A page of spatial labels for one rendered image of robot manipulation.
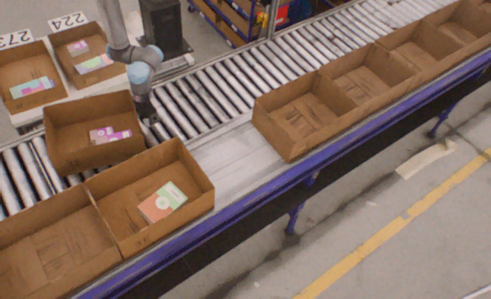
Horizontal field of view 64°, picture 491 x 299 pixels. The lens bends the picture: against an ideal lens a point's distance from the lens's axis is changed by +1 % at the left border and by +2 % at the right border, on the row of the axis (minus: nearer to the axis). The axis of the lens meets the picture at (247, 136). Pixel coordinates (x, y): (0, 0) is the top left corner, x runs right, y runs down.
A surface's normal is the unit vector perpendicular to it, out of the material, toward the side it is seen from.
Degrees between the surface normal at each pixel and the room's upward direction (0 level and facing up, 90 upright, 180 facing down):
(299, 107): 1
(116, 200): 1
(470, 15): 89
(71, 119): 89
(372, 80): 0
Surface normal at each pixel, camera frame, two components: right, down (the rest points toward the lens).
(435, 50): -0.81, 0.41
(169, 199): 0.08, -0.59
